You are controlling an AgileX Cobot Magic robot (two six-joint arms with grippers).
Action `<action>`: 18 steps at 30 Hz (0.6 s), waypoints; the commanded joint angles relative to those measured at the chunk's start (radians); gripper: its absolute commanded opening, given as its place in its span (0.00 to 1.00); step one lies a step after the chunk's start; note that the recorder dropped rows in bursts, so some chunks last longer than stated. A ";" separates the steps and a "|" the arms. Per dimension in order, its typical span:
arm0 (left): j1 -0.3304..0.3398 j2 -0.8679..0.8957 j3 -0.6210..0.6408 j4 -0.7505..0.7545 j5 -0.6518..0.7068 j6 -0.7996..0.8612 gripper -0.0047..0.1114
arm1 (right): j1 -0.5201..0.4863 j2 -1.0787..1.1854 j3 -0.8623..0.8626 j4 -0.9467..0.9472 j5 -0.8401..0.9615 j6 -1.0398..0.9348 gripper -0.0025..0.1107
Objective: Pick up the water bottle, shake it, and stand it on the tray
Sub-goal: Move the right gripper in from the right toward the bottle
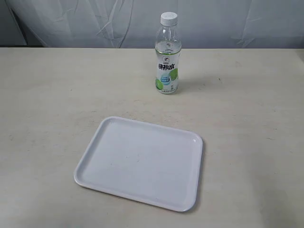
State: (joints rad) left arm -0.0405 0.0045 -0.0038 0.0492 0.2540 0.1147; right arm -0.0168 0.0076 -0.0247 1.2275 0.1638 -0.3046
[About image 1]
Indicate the clear plastic drink bottle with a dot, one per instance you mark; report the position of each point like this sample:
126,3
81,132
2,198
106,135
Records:
167,47

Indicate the white wrinkled backdrop cloth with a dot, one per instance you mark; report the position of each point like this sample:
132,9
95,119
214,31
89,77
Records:
134,23

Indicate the white plastic tray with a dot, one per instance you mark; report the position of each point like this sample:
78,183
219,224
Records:
144,162

